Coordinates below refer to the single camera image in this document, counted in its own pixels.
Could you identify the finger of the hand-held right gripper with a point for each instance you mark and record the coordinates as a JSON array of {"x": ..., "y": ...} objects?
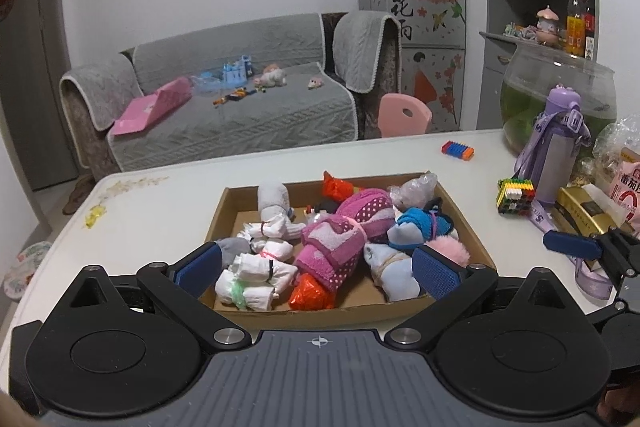
[
  {"x": 572, "y": 246},
  {"x": 620, "y": 309}
]

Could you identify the white and green sock bundle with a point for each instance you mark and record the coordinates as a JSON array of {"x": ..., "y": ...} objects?
[{"x": 232, "y": 289}]

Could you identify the grey sofa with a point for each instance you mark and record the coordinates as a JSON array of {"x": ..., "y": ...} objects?
[{"x": 250, "y": 122}]

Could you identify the pink fluffy ball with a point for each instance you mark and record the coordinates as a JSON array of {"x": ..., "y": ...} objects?
[{"x": 450, "y": 249}]

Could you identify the clear blue toy bag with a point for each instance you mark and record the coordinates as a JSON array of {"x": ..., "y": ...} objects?
[{"x": 205, "y": 82}]

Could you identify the blue toy castle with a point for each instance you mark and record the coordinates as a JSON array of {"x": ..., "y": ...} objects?
[{"x": 237, "y": 69}]

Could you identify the shallow cardboard box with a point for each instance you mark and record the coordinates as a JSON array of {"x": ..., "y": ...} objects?
[{"x": 235, "y": 217}]

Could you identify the orange mesh bundle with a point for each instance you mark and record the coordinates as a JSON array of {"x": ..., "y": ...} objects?
[
  {"x": 310, "y": 294},
  {"x": 335, "y": 188}
]

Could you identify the colourful block cube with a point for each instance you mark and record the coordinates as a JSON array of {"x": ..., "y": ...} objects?
[{"x": 516, "y": 197}]

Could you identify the white sock bundle red tie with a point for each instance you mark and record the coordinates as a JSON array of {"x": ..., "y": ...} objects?
[{"x": 275, "y": 249}]

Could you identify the light blue sock bundle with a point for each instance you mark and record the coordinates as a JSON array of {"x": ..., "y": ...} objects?
[{"x": 395, "y": 277}]

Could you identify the pink snack packet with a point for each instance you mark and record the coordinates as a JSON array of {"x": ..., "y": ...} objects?
[{"x": 627, "y": 192}]

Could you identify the patterned slipper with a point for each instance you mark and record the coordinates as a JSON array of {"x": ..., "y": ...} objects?
[{"x": 27, "y": 272}]

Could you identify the dark door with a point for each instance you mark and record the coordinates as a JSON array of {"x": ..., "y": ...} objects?
[{"x": 35, "y": 82}]

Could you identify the brown slipper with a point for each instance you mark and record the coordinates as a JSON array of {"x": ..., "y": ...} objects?
[{"x": 77, "y": 197}]

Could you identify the small colourful block strip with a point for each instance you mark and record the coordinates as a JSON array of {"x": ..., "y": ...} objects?
[{"x": 457, "y": 151}]

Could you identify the orange and black toy gun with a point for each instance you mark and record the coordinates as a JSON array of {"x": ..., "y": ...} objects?
[{"x": 237, "y": 96}]

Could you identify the purple water bottle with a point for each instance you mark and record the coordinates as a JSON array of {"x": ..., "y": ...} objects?
[{"x": 555, "y": 157}]

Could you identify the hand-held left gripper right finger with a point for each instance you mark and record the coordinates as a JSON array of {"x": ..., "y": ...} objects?
[{"x": 435, "y": 274}]

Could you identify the clear plastic bag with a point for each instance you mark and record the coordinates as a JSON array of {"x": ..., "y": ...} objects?
[{"x": 617, "y": 134}]

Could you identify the orange drink bottle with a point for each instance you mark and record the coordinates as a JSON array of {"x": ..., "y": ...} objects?
[{"x": 575, "y": 24}]

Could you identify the white desktop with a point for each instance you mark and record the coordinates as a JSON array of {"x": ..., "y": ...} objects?
[{"x": 150, "y": 217}]

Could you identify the grey sock bundle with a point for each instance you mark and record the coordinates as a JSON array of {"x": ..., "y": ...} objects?
[{"x": 235, "y": 247}]

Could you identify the pink mushroom teapot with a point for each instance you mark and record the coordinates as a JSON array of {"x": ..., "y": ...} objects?
[{"x": 547, "y": 27}]

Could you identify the yellow gold box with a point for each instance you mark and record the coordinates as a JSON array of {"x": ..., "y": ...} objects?
[{"x": 575, "y": 207}]

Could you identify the dark sauce bottle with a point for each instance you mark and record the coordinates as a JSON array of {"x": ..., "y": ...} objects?
[{"x": 590, "y": 32}]

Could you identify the blue knit bundle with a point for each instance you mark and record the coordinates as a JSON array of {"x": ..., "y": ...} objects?
[{"x": 417, "y": 217}]

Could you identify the small plush toy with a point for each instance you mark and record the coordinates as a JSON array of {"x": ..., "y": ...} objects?
[{"x": 315, "y": 82}]

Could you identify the pink dotted sock bundle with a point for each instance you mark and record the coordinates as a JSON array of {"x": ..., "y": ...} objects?
[{"x": 340, "y": 237}]

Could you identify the fridge with flower stickers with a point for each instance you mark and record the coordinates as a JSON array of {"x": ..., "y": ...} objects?
[{"x": 430, "y": 32}]

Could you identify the white plush toy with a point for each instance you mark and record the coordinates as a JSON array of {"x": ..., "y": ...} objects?
[{"x": 270, "y": 77}]

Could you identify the bubble wrap bundle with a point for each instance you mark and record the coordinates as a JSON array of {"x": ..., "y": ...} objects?
[{"x": 415, "y": 189}]

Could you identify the glass fish bowl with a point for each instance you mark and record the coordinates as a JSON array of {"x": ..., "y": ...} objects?
[{"x": 540, "y": 82}]

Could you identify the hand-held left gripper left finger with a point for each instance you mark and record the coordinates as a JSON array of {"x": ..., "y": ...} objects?
[{"x": 200, "y": 264}]

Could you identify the pink plastic chair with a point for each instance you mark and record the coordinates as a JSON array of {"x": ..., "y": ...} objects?
[{"x": 400, "y": 117}]

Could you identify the white rolled sock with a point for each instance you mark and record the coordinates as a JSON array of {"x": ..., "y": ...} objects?
[{"x": 272, "y": 199}]

